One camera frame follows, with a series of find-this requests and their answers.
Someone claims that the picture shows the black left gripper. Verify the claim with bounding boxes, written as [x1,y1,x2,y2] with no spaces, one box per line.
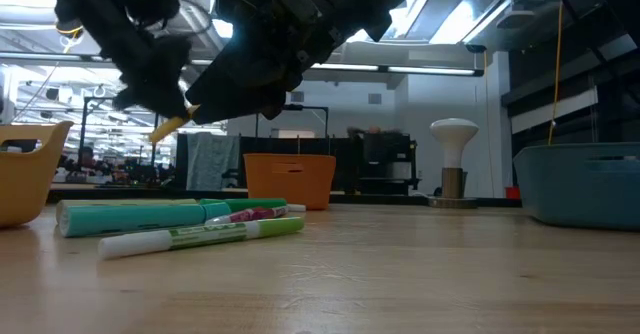
[97,27,193,122]

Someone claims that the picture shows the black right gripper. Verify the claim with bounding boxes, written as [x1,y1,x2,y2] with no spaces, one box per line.
[184,0,372,126]

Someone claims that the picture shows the orange-yellow thick highlighter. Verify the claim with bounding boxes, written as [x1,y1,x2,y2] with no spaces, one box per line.
[148,104,202,145]

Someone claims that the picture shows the light green Sharpie highlighter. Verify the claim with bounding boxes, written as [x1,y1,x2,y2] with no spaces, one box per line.
[55,198,199,210]

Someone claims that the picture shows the teal thick highlighter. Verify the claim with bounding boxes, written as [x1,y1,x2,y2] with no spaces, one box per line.
[58,202,233,239]

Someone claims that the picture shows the pink thin marker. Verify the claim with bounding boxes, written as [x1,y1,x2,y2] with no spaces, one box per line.
[204,205,291,226]

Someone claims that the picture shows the green and white thin marker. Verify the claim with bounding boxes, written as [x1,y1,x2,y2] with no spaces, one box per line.
[98,217,306,261]

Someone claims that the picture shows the black room partition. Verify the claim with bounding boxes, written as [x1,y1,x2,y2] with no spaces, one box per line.
[174,133,361,195]

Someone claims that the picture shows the grey hanging cloth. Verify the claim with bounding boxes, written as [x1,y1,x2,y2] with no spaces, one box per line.
[185,132,242,192]

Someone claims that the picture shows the orange plastic bin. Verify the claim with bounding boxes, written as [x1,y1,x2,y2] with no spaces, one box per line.
[243,153,337,211]

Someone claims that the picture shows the green Sharpie marker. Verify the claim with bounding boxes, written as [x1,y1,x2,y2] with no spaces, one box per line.
[198,197,288,213]

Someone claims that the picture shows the yellow plastic bin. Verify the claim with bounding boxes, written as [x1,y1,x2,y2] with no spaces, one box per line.
[0,120,75,229]

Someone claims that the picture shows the black equipment cart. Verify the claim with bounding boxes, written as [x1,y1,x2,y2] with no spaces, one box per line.
[358,132,422,196]

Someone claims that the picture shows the long ceiling light strip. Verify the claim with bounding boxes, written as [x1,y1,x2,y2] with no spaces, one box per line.
[309,62,477,78]

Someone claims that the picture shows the white mushroom table lamp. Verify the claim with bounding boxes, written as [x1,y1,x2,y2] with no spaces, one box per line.
[428,118,480,210]

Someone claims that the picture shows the teal plastic bin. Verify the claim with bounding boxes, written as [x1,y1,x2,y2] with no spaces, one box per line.
[513,142,640,232]

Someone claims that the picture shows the black gantry frame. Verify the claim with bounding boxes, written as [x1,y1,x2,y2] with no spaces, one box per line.
[79,96,161,168]

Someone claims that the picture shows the black stand frame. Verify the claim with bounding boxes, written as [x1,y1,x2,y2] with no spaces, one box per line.
[254,104,330,140]

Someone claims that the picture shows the black aluminium table frame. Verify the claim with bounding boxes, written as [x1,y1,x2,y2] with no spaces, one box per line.
[47,187,524,209]

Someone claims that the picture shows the yellow extension cable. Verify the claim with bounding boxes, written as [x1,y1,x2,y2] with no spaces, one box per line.
[547,0,565,146]

